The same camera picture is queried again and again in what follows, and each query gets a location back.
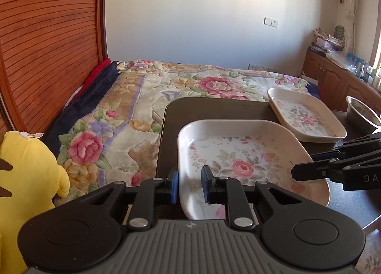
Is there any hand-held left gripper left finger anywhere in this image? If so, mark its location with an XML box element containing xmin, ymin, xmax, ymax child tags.
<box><xmin>79</xmin><ymin>170</ymin><xmax>179</xmax><ymax>231</ymax></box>

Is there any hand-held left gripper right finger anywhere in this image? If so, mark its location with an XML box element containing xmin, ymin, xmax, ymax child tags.
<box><xmin>201</xmin><ymin>165</ymin><xmax>302</xmax><ymax>230</ymax></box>

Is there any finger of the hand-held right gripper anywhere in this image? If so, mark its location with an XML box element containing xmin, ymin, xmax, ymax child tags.
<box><xmin>311</xmin><ymin>132</ymin><xmax>381</xmax><ymax>161</ymax></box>
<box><xmin>291</xmin><ymin>147</ymin><xmax>381</xmax><ymax>182</ymax></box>

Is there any large floral plate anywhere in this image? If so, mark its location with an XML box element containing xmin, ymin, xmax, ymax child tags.
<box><xmin>178</xmin><ymin>119</ymin><xmax>331</xmax><ymax>221</ymax></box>

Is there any small steel bowl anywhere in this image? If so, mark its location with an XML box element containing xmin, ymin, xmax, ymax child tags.
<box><xmin>345</xmin><ymin>96</ymin><xmax>381</xmax><ymax>135</ymax></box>

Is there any small floral plate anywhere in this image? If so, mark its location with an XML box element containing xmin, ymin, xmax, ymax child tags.
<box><xmin>267</xmin><ymin>87</ymin><xmax>347</xmax><ymax>144</ymax></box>

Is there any wooden cabinet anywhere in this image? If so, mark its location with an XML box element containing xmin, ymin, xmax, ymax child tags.
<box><xmin>301</xmin><ymin>49</ymin><xmax>381</xmax><ymax>114</ymax></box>

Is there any clear plastic bag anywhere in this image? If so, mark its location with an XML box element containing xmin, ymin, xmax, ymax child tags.
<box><xmin>327</xmin><ymin>51</ymin><xmax>361</xmax><ymax>70</ymax></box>

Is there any floral blanket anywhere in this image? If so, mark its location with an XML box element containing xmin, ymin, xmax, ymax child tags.
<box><xmin>55</xmin><ymin>59</ymin><xmax>320</xmax><ymax>206</ymax></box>

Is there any stack of books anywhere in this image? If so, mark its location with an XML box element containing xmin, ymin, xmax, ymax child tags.
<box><xmin>308</xmin><ymin>43</ymin><xmax>328</xmax><ymax>55</ymax></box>

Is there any basket of clutter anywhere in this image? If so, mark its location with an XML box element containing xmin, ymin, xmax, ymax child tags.
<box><xmin>314</xmin><ymin>28</ymin><xmax>346</xmax><ymax>51</ymax></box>

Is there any navy blue blanket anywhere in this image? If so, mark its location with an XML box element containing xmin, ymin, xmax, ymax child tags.
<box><xmin>45</xmin><ymin>61</ymin><xmax>121</xmax><ymax>155</ymax></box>

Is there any patterned curtain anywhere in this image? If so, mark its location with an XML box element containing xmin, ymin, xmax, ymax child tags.
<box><xmin>339</xmin><ymin>0</ymin><xmax>381</xmax><ymax>69</ymax></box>

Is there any red cloth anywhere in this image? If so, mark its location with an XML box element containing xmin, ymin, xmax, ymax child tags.
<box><xmin>79</xmin><ymin>58</ymin><xmax>111</xmax><ymax>96</ymax></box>

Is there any yellow plush toy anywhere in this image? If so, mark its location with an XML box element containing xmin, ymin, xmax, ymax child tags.
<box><xmin>0</xmin><ymin>131</ymin><xmax>70</xmax><ymax>274</ymax></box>

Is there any wooden slatted wardrobe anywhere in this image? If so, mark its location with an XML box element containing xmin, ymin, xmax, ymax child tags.
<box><xmin>0</xmin><ymin>0</ymin><xmax>110</xmax><ymax>144</ymax></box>

